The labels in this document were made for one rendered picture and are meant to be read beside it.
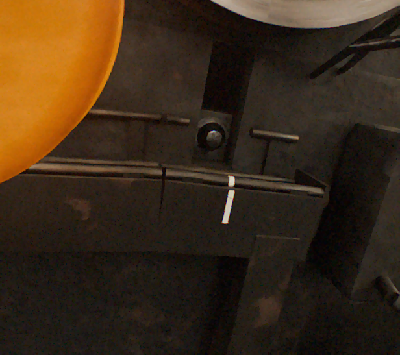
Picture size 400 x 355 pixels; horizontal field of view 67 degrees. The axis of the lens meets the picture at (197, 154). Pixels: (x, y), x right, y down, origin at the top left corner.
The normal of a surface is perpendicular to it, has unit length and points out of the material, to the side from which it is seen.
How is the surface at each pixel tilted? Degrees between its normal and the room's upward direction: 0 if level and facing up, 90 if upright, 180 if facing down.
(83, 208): 90
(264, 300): 90
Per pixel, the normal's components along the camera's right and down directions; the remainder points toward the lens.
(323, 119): 0.18, 0.25
